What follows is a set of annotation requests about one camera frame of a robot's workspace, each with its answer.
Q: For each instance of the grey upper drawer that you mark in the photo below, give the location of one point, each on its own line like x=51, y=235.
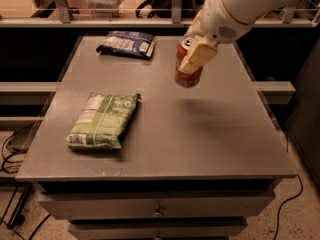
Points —
x=154, y=205

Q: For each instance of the black backpack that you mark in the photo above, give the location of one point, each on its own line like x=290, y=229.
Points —
x=164, y=8

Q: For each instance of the grey drawer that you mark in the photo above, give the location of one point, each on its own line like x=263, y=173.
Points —
x=152, y=230
x=154, y=205

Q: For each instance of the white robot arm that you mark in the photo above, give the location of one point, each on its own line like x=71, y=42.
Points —
x=261, y=7

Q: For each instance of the red coke can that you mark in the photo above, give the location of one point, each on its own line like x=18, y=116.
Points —
x=183, y=78

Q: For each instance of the blue chip bag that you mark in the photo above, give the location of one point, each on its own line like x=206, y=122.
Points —
x=128, y=44

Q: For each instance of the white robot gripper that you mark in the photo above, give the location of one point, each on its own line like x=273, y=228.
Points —
x=218, y=20

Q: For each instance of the grey lower drawer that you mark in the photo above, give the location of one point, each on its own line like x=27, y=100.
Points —
x=152, y=230

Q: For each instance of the green chip bag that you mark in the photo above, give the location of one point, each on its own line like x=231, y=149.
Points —
x=101, y=122

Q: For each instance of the clear plastic container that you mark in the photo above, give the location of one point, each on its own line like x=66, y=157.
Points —
x=104, y=8

